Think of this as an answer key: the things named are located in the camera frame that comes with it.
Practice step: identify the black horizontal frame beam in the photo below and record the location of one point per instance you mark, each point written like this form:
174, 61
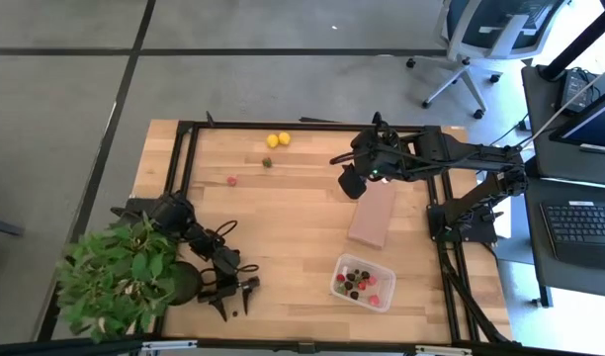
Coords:
85, 346

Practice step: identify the black diagonal pole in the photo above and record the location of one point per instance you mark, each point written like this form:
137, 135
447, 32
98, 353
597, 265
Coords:
574, 49

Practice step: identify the small green-brown fruit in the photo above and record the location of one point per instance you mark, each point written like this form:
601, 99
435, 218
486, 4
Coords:
267, 162

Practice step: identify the yellow lemon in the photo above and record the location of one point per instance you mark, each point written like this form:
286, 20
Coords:
284, 138
272, 141

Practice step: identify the green potted plant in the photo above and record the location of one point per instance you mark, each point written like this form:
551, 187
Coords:
114, 277

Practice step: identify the black computer monitor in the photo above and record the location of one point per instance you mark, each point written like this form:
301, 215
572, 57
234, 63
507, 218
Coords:
599, 126

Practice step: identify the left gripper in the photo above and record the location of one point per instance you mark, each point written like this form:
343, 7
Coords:
226, 284

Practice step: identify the white office chair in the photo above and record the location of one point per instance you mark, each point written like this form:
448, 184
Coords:
500, 22

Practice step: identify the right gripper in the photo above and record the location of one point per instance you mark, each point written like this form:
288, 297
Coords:
369, 163

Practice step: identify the black power adapter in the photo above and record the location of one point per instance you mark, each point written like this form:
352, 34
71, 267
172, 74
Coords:
577, 89

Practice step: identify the black laptop keyboard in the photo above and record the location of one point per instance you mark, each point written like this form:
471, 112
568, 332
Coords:
579, 227

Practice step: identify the clear plastic container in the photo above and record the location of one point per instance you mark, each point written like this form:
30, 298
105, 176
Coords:
384, 292

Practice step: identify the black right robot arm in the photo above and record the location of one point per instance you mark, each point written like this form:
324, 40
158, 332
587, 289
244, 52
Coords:
460, 151

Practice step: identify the black desk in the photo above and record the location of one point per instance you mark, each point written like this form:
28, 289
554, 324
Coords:
535, 109
535, 257

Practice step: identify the pink strawberry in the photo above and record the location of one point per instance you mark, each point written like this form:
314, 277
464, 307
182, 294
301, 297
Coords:
371, 280
374, 300
232, 181

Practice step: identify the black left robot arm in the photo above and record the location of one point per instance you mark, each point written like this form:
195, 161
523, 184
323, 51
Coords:
171, 215

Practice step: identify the black aluminium table frame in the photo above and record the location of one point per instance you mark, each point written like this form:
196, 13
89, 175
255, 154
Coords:
233, 124

